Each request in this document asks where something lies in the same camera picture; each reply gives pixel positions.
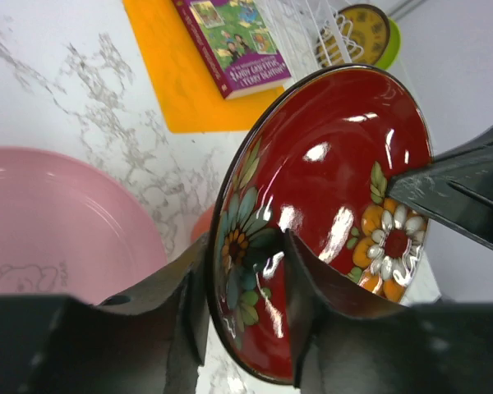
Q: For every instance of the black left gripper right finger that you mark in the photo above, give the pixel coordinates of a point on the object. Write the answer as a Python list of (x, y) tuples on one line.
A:
[(344, 339)]

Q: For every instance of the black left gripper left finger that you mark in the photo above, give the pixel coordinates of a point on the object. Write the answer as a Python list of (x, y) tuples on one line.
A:
[(150, 338)]

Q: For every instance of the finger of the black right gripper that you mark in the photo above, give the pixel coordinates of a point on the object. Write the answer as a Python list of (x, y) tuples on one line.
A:
[(455, 190)]

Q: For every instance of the pink plate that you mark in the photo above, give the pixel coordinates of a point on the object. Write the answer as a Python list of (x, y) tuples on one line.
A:
[(66, 227)]

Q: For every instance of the red floral plate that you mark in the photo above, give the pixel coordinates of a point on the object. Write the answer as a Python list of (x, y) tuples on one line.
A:
[(317, 162)]

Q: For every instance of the lime green plate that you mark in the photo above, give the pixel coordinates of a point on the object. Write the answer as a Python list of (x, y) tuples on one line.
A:
[(393, 47)]

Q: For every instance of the yellow brown patterned plate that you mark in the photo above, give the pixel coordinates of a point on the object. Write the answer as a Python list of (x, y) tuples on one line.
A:
[(365, 31)]

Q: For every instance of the orange ceramic mug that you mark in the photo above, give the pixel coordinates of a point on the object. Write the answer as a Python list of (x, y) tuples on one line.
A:
[(202, 224)]

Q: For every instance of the orange cutting mat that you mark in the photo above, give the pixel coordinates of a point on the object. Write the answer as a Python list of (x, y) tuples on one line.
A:
[(187, 94)]

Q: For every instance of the purple treehouse book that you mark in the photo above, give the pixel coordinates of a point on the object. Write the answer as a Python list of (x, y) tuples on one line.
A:
[(236, 46)]

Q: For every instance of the white wire dish rack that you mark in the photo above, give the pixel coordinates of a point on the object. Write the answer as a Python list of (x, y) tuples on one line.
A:
[(311, 35)]

